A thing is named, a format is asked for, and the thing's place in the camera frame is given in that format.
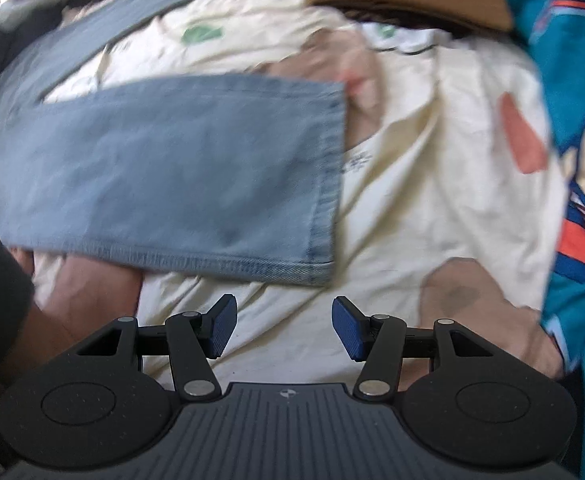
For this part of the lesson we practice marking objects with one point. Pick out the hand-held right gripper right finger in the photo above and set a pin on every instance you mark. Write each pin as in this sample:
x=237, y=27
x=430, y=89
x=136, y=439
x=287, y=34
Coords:
x=350, y=331

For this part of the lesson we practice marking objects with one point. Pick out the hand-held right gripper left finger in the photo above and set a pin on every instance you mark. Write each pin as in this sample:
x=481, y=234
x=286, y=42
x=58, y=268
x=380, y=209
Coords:
x=222, y=327

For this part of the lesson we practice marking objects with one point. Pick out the light blue denim jeans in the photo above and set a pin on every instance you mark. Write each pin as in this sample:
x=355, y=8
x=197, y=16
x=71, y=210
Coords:
x=172, y=175

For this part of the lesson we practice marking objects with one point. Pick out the cream printed blanket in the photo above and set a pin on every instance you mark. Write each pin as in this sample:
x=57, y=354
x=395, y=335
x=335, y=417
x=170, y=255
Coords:
x=447, y=170

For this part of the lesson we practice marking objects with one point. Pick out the teal printed cloth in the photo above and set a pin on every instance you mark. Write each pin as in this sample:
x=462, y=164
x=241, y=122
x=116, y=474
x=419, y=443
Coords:
x=582, y=60

